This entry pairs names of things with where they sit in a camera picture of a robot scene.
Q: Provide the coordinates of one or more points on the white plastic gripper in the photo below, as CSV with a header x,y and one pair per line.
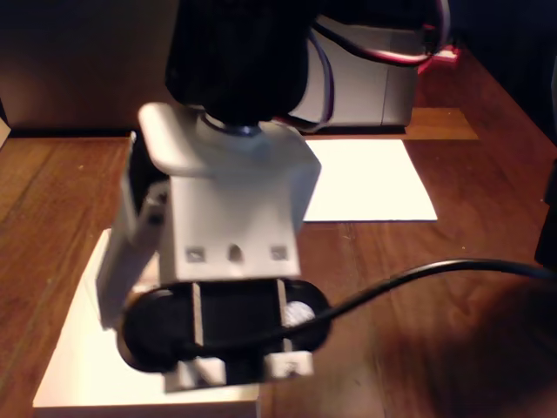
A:
x,y
232,218

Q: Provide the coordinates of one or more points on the white open cardboard box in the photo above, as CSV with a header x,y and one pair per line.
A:
x,y
78,374

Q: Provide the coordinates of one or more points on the dark grey metal case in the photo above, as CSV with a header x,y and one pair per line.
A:
x,y
87,65

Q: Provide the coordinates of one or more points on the white paper sheet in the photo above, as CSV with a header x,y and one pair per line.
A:
x,y
374,183

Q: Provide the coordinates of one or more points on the red plastic clamp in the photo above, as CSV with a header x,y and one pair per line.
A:
x,y
448,54

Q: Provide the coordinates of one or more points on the black camera with white mount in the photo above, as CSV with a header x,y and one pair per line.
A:
x,y
161,322

